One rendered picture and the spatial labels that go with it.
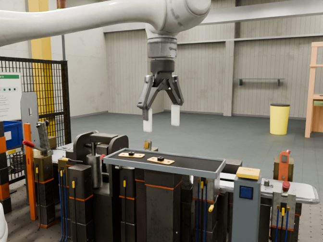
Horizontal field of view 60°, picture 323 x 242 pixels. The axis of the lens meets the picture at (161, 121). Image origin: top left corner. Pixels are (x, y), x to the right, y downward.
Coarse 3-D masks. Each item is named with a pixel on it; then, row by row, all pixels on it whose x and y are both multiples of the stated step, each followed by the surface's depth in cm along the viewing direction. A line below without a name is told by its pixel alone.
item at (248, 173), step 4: (240, 168) 81; (244, 168) 81; (248, 168) 81; (236, 172) 78; (240, 172) 78; (244, 172) 78; (248, 172) 78; (252, 172) 78; (256, 172) 78; (236, 176) 78; (240, 176) 77; (244, 176) 77; (248, 176) 76; (252, 176) 76; (256, 176) 76
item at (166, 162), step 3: (147, 159) 89; (150, 159) 89; (153, 159) 89; (156, 159) 89; (159, 159) 87; (162, 159) 88; (165, 159) 89; (156, 162) 87; (159, 162) 86; (162, 162) 86; (165, 162) 86; (168, 162) 86; (171, 162) 86
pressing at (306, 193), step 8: (56, 152) 159; (64, 152) 159; (56, 160) 143; (192, 176) 120; (224, 176) 120; (232, 176) 120; (192, 184) 113; (224, 184) 111; (232, 184) 111; (272, 184) 111; (296, 184) 111; (304, 184) 111; (232, 192) 107; (264, 192) 103; (272, 192) 104; (296, 192) 104; (304, 192) 104; (312, 192) 104; (296, 200) 98; (304, 200) 97; (312, 200) 96
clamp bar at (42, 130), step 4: (40, 124) 130; (44, 124) 131; (48, 124) 134; (40, 128) 131; (44, 128) 131; (40, 132) 132; (44, 132) 131; (40, 136) 132; (44, 136) 131; (40, 140) 133; (44, 140) 132; (48, 140) 134; (44, 144) 133; (48, 144) 134; (44, 148) 135; (48, 148) 134
